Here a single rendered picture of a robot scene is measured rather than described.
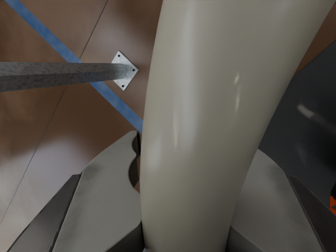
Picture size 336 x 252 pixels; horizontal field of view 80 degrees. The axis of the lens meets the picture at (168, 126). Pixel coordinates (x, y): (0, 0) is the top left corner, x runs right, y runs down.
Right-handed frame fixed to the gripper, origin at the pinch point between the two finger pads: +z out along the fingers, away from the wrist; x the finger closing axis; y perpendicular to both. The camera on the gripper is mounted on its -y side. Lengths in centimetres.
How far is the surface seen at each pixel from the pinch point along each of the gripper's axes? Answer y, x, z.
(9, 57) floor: 23, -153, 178
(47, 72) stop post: 13, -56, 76
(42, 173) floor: 138, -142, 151
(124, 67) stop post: 24, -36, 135
